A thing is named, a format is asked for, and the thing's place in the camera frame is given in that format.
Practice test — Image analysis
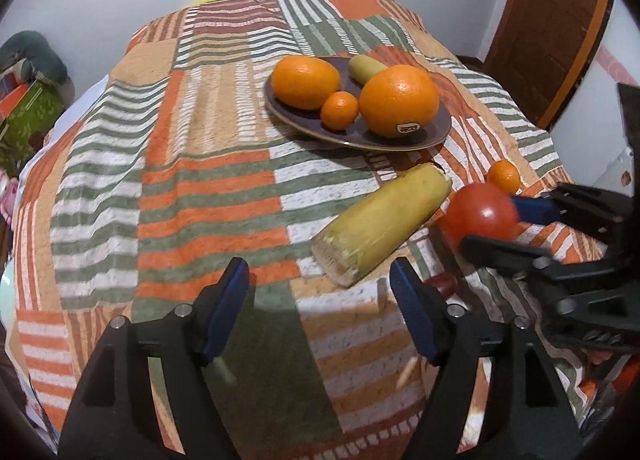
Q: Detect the red tomato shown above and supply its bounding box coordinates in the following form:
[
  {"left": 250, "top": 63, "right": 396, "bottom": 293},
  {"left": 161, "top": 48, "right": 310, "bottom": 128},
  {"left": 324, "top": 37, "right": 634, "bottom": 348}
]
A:
[{"left": 438, "top": 183, "right": 520, "bottom": 251}]

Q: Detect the small tangerine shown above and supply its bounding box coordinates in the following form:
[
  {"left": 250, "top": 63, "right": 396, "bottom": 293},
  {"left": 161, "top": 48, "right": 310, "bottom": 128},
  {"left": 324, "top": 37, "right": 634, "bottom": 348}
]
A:
[
  {"left": 486, "top": 160, "right": 521, "bottom": 195},
  {"left": 320, "top": 91, "right": 359, "bottom": 131}
]

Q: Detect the large yellow cane piece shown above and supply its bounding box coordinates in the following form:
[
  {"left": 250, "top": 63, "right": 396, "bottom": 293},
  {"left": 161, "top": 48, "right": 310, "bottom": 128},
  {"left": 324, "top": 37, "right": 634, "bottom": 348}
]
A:
[{"left": 311, "top": 163, "right": 452, "bottom": 287}]

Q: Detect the large orange with sticker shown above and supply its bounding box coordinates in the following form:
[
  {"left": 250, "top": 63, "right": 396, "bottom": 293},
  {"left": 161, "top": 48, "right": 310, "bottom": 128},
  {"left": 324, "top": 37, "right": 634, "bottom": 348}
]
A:
[{"left": 358, "top": 64, "right": 439, "bottom": 138}]

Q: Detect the medium orange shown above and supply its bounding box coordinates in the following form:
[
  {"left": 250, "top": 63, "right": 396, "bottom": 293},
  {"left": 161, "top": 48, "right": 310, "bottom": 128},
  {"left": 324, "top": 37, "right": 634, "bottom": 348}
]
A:
[{"left": 270, "top": 54, "right": 341, "bottom": 111}]

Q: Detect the dark purple plate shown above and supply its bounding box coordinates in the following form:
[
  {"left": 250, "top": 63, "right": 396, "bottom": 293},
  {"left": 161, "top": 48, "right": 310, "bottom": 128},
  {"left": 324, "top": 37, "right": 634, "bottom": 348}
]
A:
[{"left": 265, "top": 56, "right": 451, "bottom": 152}]

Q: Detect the brown wooden door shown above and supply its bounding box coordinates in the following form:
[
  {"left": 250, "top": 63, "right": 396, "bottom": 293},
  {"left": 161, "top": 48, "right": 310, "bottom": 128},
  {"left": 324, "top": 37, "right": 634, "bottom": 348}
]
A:
[{"left": 484, "top": 0, "right": 614, "bottom": 128}]

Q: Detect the striped patchwork bedspread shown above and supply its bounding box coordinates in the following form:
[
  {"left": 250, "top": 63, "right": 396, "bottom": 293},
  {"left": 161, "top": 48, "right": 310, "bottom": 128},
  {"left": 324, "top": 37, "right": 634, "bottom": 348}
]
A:
[{"left": 8, "top": 0, "right": 622, "bottom": 460}]

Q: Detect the pink bunny toy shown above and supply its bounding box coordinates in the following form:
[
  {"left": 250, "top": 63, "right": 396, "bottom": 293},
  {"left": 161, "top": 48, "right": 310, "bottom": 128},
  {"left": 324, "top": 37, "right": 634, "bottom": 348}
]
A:
[{"left": 0, "top": 169, "right": 18, "bottom": 226}]

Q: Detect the green storage box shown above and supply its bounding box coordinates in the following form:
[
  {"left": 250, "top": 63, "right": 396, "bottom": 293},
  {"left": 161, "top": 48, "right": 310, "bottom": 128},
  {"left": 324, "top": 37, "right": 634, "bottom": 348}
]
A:
[{"left": 1, "top": 80, "right": 65, "bottom": 177}]

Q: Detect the grey neck pillow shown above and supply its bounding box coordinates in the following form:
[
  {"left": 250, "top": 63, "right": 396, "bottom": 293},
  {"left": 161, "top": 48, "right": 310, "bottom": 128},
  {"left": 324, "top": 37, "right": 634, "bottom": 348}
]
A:
[{"left": 1, "top": 30, "right": 67, "bottom": 86}]

